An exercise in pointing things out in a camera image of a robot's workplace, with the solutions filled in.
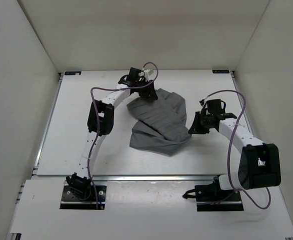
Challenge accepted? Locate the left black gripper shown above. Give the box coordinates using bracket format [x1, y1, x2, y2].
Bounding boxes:
[136, 80, 158, 100]

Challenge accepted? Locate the grey pleated skirt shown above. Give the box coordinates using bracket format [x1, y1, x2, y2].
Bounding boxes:
[126, 88, 191, 156]

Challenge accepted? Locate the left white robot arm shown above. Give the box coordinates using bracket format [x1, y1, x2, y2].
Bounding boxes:
[66, 66, 159, 202]

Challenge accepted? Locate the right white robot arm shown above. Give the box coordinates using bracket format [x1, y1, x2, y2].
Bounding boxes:
[188, 99, 281, 201]

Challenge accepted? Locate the right blue corner label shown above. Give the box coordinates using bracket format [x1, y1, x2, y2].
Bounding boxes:
[212, 69, 230, 74]

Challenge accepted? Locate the blue corner label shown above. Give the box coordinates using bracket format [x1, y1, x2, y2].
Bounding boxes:
[212, 69, 230, 74]
[64, 71, 82, 76]

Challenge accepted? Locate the left blue corner label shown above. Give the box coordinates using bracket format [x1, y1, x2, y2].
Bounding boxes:
[64, 71, 82, 76]

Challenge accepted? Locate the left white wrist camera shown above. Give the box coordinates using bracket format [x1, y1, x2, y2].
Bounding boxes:
[140, 68, 154, 77]

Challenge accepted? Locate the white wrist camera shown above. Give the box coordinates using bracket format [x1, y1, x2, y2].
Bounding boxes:
[199, 99, 206, 107]
[140, 68, 154, 77]

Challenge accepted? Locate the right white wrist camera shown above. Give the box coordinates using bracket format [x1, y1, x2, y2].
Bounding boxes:
[199, 99, 206, 107]

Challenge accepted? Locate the aluminium front rail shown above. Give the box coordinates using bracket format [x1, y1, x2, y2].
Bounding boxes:
[92, 174, 216, 182]

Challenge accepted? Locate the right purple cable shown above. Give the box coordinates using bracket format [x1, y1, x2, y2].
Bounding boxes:
[196, 89, 272, 210]

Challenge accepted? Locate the purple cable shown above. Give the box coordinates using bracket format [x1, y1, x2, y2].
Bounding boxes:
[196, 89, 272, 210]
[86, 61, 160, 210]

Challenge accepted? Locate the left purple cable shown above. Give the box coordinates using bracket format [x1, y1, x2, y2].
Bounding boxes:
[86, 61, 160, 210]

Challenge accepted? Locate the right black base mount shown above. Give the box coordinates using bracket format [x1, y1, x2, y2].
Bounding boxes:
[182, 176, 244, 212]

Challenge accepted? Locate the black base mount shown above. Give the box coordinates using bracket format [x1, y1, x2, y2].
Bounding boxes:
[59, 173, 107, 211]
[182, 176, 244, 212]

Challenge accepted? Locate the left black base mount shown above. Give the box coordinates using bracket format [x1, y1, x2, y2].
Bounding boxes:
[59, 173, 107, 211]

